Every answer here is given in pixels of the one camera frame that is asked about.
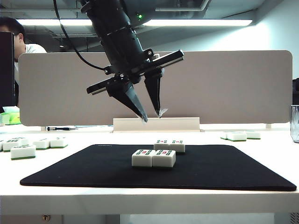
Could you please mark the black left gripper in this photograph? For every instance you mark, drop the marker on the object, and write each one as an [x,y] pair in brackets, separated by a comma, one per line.
[126,53]

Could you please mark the mahjong tile white green back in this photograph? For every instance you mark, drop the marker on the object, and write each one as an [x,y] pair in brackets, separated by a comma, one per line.
[141,160]
[23,152]
[1,145]
[58,142]
[178,147]
[236,136]
[41,144]
[23,140]
[161,145]
[163,160]
[9,145]
[223,135]
[253,135]

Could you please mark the blue white paper sheet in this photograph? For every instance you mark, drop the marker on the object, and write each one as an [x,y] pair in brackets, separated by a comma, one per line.
[93,126]

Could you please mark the beige desk divider panel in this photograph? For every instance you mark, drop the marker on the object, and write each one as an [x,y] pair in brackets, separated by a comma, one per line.
[222,88]

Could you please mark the long ceiling light strip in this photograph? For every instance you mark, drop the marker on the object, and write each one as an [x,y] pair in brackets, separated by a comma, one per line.
[198,22]

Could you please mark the black screwdriver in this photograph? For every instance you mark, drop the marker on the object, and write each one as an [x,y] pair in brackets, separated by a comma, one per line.
[58,128]

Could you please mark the black rectangular mat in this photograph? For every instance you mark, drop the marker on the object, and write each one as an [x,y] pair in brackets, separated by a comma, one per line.
[210,170]

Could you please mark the person in white shirt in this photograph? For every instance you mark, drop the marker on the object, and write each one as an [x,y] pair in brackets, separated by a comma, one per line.
[30,49]

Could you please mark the white divider foot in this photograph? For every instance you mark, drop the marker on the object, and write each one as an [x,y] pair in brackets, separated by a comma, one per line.
[268,126]

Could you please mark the green tissue box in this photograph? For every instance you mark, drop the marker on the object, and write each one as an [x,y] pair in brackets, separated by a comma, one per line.
[10,117]

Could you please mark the dark monitor panel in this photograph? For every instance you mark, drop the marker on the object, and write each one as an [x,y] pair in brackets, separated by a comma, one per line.
[6,70]

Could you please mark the black office chair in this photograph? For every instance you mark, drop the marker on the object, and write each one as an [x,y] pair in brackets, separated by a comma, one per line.
[296,92]

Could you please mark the clear glass container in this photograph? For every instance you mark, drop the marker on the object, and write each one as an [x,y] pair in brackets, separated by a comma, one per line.
[295,123]

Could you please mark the brass screw in desk edge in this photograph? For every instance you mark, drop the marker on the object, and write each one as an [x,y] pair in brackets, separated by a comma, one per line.
[45,217]

